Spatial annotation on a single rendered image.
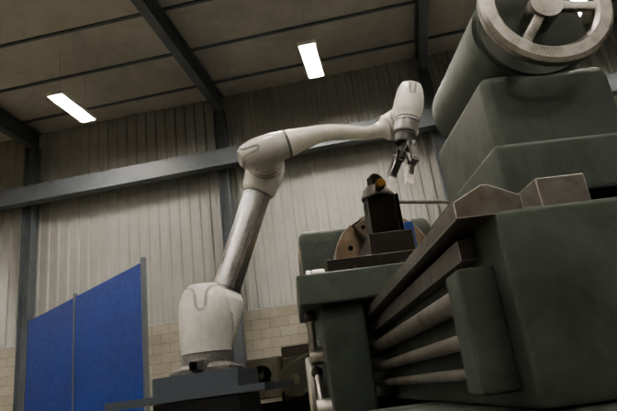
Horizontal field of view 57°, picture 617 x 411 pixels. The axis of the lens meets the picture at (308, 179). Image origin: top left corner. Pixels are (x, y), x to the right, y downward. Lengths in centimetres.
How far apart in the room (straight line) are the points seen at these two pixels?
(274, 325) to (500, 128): 1167
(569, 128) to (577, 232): 19
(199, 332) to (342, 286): 76
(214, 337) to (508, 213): 136
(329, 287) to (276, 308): 1116
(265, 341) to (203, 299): 1048
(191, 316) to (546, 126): 133
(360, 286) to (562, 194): 64
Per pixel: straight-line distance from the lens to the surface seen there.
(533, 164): 60
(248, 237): 205
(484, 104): 68
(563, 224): 53
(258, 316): 1234
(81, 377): 826
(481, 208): 51
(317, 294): 110
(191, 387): 173
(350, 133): 211
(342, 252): 186
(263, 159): 198
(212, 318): 178
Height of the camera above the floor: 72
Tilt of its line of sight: 20 degrees up
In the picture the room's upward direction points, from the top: 8 degrees counter-clockwise
